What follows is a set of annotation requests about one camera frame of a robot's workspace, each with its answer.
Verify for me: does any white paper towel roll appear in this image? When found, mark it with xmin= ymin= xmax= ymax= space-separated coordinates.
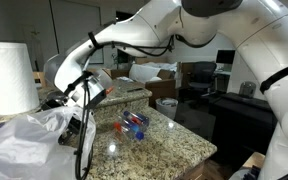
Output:
xmin=0 ymin=41 xmax=41 ymax=116

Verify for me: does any black pen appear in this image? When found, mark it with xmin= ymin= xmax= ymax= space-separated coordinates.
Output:
xmin=126 ymin=87 xmax=145 ymax=94

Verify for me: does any white projection screen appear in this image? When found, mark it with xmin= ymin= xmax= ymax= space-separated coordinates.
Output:
xmin=49 ymin=0 xmax=105 ymax=65

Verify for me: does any orange marker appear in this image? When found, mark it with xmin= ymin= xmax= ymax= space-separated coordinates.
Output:
xmin=105 ymin=85 xmax=116 ymax=96

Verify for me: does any clear plastic water bottle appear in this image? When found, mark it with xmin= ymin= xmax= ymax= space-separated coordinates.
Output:
xmin=122 ymin=110 xmax=151 ymax=128
xmin=113 ymin=121 xmax=146 ymax=142

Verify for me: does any translucent white plastic bag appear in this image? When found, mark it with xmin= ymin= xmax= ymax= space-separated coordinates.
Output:
xmin=0 ymin=105 xmax=98 ymax=180

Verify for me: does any wooden counter cabinet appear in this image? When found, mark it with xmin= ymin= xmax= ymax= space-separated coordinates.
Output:
xmin=180 ymin=156 xmax=220 ymax=180

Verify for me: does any black computer monitor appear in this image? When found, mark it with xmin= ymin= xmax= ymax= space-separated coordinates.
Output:
xmin=215 ymin=49 xmax=237 ymax=65

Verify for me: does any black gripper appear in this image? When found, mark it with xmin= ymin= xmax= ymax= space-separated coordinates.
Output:
xmin=58 ymin=114 xmax=86 ymax=146

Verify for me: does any grey round pot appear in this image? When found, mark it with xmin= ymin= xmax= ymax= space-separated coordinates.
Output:
xmin=238 ymin=80 xmax=258 ymax=100

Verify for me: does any black low cabinet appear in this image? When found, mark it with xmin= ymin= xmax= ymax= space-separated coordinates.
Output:
xmin=207 ymin=92 xmax=280 ymax=166

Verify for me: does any thick black cable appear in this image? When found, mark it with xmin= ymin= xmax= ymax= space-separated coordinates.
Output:
xmin=259 ymin=60 xmax=288 ymax=95

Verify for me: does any black office chair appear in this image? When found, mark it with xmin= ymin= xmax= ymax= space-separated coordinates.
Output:
xmin=187 ymin=61 xmax=218 ymax=101

